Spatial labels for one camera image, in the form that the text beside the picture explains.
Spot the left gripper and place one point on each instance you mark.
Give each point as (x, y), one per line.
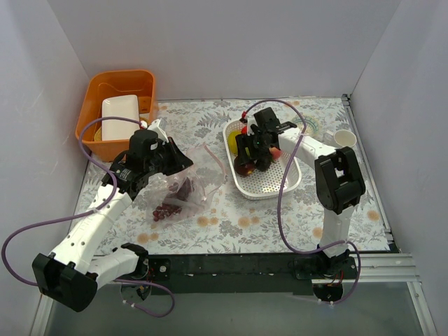
(171, 155)

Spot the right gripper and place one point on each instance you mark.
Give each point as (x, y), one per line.
(253, 150)

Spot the dark red plum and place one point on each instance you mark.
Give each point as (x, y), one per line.
(243, 169)

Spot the clear zip top bag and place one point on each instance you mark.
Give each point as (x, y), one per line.
(208, 175)

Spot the red grape bunch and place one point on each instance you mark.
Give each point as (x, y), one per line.
(175, 200)

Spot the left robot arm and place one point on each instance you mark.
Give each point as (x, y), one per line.
(71, 274)

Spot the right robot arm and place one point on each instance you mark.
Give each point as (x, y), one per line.
(339, 182)

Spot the pink peach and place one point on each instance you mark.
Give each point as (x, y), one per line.
(275, 153)

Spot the yellow starfruit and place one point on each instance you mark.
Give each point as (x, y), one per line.
(232, 143)

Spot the white perforated fruit basket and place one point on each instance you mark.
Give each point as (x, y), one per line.
(259, 185)

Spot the patterned small bowl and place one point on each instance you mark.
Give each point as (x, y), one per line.
(312, 124)

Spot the white rectangular plate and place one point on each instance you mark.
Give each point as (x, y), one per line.
(126, 106)

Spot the orange plastic tub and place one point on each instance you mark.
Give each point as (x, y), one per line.
(138, 82)

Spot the white mug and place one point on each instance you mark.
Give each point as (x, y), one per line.
(341, 138)

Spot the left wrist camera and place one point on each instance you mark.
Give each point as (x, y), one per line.
(157, 126)

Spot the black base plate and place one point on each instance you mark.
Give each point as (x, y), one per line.
(241, 273)

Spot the aluminium frame rail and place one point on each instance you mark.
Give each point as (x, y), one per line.
(388, 300)

